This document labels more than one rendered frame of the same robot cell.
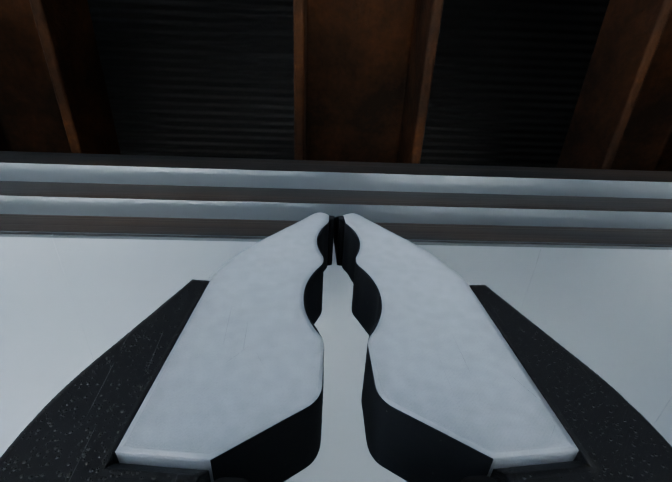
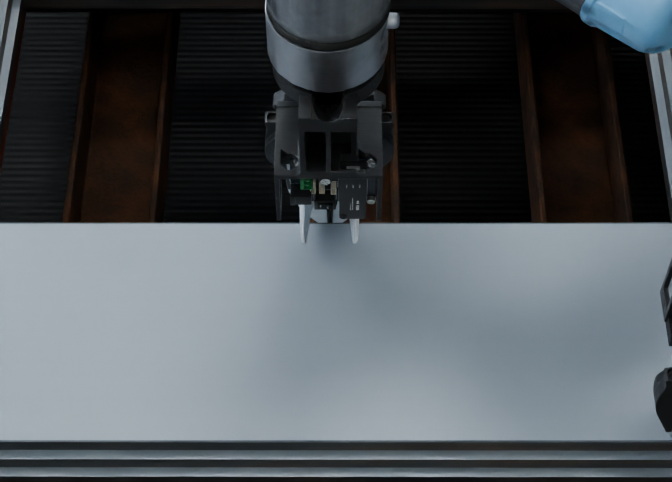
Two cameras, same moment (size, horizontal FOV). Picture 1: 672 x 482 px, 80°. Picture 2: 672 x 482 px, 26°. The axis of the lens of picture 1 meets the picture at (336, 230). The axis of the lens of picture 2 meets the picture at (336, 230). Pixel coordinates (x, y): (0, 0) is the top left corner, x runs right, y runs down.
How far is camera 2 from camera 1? 1.04 m
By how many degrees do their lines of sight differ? 63
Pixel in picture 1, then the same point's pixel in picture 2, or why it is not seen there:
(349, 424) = (345, 331)
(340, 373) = (337, 293)
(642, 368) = (510, 289)
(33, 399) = (163, 311)
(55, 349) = (188, 279)
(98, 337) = (212, 272)
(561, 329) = (452, 265)
